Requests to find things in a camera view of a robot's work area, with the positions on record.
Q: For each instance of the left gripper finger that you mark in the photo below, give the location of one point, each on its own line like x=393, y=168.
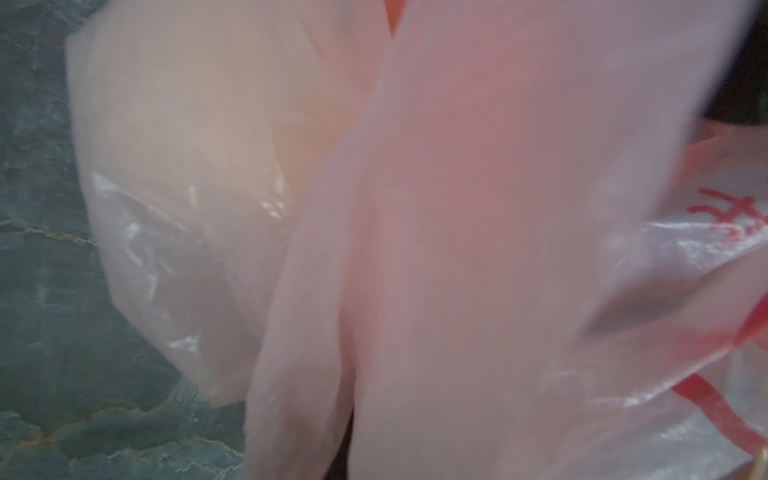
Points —
x=338, y=469

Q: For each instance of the pink plastic bag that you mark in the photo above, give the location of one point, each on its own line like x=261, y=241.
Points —
x=481, y=239

